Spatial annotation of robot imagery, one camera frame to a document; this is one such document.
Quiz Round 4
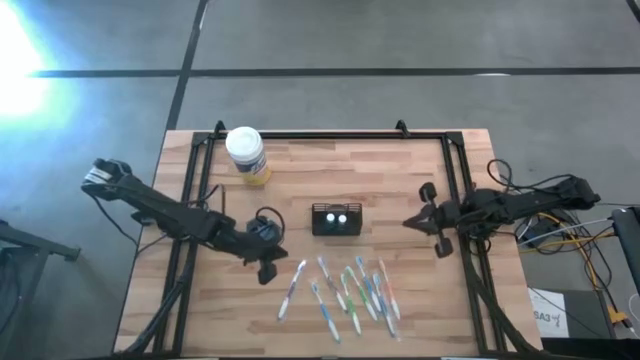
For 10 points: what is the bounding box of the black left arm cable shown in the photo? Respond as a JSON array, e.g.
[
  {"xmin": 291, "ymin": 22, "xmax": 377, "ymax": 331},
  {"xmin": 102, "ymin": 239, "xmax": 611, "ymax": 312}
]
[{"xmin": 199, "ymin": 183, "xmax": 287, "ymax": 237}]

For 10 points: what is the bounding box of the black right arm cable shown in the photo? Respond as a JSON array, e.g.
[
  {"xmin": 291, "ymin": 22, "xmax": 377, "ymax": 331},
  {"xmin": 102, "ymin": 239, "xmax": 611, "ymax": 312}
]
[{"xmin": 486, "ymin": 158, "xmax": 576, "ymax": 197}]

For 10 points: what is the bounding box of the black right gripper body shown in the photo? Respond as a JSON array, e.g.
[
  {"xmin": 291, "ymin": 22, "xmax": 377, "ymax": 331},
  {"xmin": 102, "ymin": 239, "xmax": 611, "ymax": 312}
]
[{"xmin": 420, "ymin": 182, "xmax": 471, "ymax": 260}]

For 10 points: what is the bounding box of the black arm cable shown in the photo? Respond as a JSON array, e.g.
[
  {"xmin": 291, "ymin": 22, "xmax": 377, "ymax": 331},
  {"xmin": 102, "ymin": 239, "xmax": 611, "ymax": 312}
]
[
  {"xmin": 486, "ymin": 158, "xmax": 576, "ymax": 197},
  {"xmin": 199, "ymin": 183, "xmax": 287, "ymax": 237}
]

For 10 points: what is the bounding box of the black wire caddy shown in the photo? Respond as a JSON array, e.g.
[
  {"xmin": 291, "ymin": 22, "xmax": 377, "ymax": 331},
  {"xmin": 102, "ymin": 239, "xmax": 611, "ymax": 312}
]
[{"xmin": 310, "ymin": 201, "xmax": 363, "ymax": 237}]

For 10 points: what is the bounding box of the Lysol disinfecting wipes canister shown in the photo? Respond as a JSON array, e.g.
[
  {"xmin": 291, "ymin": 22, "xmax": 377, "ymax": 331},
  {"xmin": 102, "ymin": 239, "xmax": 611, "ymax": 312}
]
[{"xmin": 224, "ymin": 125, "xmax": 274, "ymax": 188}]

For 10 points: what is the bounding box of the dark grey floor box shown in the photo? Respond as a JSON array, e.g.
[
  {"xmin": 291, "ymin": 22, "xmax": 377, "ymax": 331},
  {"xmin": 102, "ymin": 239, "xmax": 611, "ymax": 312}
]
[{"xmin": 563, "ymin": 288, "xmax": 615, "ymax": 340}]

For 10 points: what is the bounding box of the black metal stand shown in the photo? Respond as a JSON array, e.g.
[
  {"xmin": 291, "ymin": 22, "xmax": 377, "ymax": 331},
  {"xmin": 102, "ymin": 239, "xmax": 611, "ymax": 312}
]
[{"xmin": 0, "ymin": 218, "xmax": 82, "ymax": 360}]

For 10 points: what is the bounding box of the black case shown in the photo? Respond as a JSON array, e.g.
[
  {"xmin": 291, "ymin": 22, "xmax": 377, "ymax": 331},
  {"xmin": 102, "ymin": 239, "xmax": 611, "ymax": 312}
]
[{"xmin": 541, "ymin": 337, "xmax": 640, "ymax": 360}]

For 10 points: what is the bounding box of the white floor cable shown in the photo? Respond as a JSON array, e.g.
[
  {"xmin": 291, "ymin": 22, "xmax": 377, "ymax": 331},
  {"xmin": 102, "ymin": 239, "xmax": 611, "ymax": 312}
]
[{"xmin": 517, "ymin": 217, "xmax": 615, "ymax": 247}]

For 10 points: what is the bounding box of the dark grey computer case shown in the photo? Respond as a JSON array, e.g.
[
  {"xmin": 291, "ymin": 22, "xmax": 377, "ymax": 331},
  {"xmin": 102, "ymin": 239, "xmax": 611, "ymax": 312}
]
[{"xmin": 610, "ymin": 204, "xmax": 640, "ymax": 297}]

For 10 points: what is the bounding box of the black power supply box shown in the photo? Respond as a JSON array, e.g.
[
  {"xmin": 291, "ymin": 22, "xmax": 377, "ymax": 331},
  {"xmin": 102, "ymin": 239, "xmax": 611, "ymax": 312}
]
[{"xmin": 522, "ymin": 218, "xmax": 559, "ymax": 249}]

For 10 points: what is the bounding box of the white printed paper sheet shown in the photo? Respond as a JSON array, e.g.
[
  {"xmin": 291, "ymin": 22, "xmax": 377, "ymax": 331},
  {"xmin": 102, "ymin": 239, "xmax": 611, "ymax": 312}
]
[{"xmin": 527, "ymin": 286, "xmax": 571, "ymax": 339}]

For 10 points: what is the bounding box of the black aluminium table frame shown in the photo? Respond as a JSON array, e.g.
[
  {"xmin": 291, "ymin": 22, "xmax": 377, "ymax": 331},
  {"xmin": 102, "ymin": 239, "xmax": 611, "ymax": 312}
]
[{"xmin": 113, "ymin": 118, "xmax": 544, "ymax": 359}]

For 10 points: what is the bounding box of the orange white wrapped toothbrush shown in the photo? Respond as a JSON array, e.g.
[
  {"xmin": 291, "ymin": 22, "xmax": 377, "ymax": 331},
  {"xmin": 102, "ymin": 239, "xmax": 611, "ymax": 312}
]
[{"xmin": 377, "ymin": 258, "xmax": 402, "ymax": 322}]

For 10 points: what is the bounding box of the green white toothbrush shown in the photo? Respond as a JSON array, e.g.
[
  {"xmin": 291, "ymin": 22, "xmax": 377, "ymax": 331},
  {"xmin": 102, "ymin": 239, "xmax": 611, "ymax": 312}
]
[
  {"xmin": 339, "ymin": 272, "xmax": 363, "ymax": 336},
  {"xmin": 344, "ymin": 265, "xmax": 379, "ymax": 322}
]

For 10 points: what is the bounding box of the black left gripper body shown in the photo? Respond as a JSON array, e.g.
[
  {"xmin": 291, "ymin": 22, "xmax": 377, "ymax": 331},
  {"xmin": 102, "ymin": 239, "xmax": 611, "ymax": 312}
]
[{"xmin": 243, "ymin": 218, "xmax": 285, "ymax": 286}]

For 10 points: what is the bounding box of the yellow floor cable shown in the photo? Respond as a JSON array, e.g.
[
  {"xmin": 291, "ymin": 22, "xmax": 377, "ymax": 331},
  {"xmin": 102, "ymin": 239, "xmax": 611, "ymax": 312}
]
[{"xmin": 519, "ymin": 212, "xmax": 629, "ymax": 326}]

